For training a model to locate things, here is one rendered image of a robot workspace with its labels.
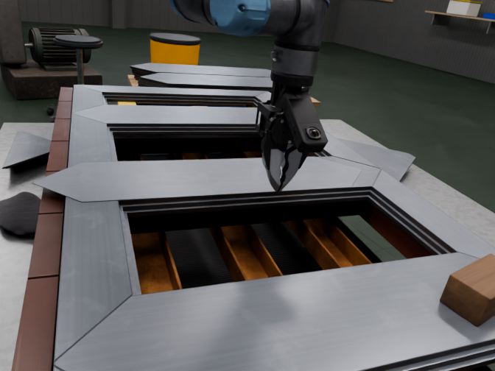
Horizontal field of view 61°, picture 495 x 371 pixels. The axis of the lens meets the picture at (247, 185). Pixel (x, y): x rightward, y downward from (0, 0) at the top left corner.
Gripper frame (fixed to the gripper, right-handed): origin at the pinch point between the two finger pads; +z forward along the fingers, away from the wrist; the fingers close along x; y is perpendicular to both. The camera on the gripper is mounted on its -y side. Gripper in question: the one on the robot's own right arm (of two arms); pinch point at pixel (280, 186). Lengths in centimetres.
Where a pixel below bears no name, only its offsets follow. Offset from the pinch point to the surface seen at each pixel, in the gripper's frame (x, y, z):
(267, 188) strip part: -2.5, 10.7, 5.8
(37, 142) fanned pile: 48, 72, 18
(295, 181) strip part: -10.4, 13.2, 5.8
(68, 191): 36.5, 13.1, 5.7
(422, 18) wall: -691, 782, -8
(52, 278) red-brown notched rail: 38.0, -9.9, 7.6
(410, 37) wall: -687, 800, 37
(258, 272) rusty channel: 0.2, 3.3, 22.1
